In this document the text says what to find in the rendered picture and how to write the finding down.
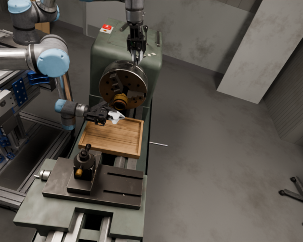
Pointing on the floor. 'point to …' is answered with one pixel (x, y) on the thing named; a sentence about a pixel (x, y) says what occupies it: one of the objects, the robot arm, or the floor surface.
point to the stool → (302, 199)
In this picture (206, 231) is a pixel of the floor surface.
